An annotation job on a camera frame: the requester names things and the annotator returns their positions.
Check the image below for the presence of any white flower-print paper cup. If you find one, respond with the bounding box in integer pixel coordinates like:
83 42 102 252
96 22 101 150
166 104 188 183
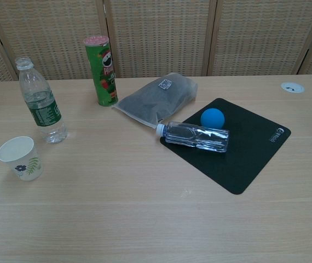
0 136 44 182

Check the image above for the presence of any white table cable grommet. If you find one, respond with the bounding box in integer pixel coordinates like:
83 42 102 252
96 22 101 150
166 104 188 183
280 81 305 94

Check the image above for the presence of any green Pringles can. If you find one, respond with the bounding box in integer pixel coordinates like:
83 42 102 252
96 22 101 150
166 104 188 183
83 35 119 107

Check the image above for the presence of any blue ball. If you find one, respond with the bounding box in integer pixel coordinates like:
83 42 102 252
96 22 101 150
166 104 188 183
200 108 225 129

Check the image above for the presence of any green-label clear water bottle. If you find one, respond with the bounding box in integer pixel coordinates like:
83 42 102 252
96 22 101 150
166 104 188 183
15 56 69 144

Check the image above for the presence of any clear white-capped plastic bottle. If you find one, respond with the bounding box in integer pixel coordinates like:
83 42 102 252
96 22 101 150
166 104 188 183
155 121 230 153

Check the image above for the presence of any woven wooden folding screen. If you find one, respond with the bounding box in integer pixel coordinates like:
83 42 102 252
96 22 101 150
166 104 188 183
0 0 312 85

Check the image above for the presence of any grey plastic bag, QR label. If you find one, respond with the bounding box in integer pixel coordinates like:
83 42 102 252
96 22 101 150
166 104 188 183
111 72 199 129

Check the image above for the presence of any black mouse pad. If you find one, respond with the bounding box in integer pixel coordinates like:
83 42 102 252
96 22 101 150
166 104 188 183
159 98 292 196

